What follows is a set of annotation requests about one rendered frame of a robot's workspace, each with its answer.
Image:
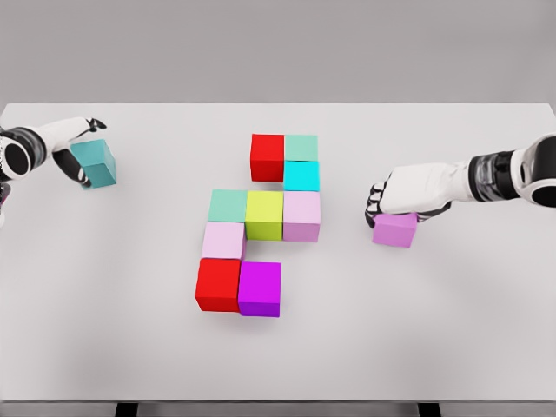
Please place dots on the white striped right robot hand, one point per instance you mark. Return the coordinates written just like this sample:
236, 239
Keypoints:
408, 191

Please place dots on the white striped left robot hand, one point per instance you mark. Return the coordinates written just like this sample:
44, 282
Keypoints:
66, 132

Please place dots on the orchid purple block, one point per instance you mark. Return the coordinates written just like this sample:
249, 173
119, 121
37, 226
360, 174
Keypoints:
394, 230

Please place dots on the teal block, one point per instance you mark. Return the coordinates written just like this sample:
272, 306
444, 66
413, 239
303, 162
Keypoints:
96, 163

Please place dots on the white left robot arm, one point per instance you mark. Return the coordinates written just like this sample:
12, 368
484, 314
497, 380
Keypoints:
19, 154

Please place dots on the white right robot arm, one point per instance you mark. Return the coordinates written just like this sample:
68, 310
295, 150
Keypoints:
508, 174

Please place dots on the cyan block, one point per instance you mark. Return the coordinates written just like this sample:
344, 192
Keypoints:
301, 175

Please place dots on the pale pink block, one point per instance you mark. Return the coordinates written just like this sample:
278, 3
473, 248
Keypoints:
301, 215
223, 240

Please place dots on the mint green block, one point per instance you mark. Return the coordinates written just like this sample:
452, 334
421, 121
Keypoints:
227, 206
301, 147

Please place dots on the red block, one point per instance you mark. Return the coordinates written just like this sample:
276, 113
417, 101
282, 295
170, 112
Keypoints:
266, 156
217, 284

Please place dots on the yellow-green block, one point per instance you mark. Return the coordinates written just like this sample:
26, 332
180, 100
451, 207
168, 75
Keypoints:
263, 213

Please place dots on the magenta block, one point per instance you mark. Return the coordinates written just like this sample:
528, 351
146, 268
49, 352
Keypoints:
259, 287

